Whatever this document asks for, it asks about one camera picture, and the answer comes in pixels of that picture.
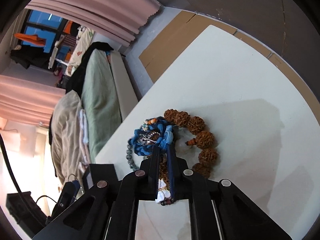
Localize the grey stone bead bracelet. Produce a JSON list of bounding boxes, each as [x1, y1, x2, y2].
[[125, 143, 148, 172]]

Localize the brown rudraksha bead bracelet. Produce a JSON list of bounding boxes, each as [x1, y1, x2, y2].
[[158, 108, 220, 181]]

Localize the blue braided cord bracelet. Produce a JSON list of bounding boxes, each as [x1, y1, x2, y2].
[[128, 116, 175, 157]]

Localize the beige blanket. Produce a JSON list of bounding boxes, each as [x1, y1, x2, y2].
[[50, 91, 89, 184]]

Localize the green bed sheet mattress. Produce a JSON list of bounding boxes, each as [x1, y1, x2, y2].
[[81, 49, 122, 162]]

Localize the pink curtain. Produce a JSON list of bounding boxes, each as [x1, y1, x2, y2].
[[0, 75, 65, 126], [26, 0, 161, 47]]

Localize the black garment on bed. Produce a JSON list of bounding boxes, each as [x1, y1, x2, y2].
[[66, 42, 114, 97]]

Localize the orange hanging cloth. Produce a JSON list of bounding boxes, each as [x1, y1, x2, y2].
[[14, 33, 46, 47]]

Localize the floral patterned quilt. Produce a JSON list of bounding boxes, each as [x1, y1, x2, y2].
[[65, 25, 95, 76]]

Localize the flat brown cardboard sheet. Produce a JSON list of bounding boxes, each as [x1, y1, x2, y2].
[[139, 10, 319, 119]]

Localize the white bed frame side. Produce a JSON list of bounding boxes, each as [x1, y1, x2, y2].
[[110, 51, 138, 120]]

